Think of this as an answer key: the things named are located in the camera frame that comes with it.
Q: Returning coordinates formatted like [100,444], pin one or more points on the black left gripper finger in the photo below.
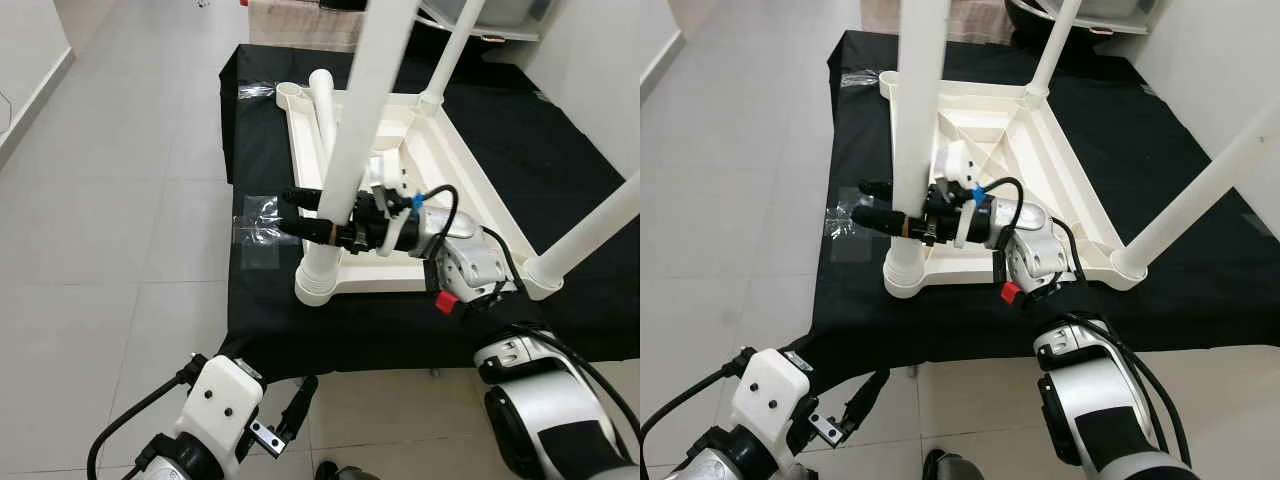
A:
[303,405]
[868,398]

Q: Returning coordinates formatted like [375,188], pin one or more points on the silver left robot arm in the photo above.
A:
[700,465]
[170,465]

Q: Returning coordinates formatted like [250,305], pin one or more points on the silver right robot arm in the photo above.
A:
[560,410]
[1110,410]

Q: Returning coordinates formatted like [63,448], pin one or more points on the crumpled clear tape patch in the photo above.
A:
[260,225]
[855,222]

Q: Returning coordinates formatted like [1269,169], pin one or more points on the black tablecloth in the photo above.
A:
[280,330]
[860,320]

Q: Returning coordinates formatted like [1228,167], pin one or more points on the grey robot right foot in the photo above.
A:
[955,468]
[345,472]

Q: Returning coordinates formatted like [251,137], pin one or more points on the clear tape strip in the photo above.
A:
[258,90]
[858,80]

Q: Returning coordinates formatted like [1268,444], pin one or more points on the beige textured cloth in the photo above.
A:
[300,22]
[960,20]

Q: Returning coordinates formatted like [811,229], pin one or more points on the black round pan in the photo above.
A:
[1030,18]

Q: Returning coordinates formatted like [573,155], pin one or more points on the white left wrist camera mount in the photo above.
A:
[222,405]
[770,398]

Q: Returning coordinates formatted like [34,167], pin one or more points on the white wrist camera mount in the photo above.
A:
[385,170]
[960,160]
[222,405]
[770,398]

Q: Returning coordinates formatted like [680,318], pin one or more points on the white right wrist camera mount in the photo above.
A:
[960,160]
[385,170]

